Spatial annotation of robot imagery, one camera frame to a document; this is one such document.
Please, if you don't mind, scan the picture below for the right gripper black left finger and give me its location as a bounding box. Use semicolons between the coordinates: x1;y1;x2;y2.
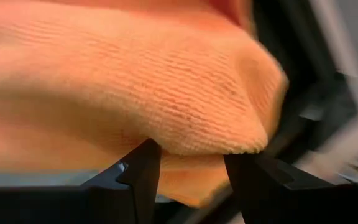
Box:
82;138;163;224

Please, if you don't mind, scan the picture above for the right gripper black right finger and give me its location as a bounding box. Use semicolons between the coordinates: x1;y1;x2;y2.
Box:
224;152;334;224

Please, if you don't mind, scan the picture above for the orange microfiber towel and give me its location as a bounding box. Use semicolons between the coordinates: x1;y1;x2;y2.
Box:
0;0;290;209

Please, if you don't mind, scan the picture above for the black aluminium table frame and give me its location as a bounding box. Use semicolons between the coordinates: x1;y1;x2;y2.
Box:
250;0;358;166

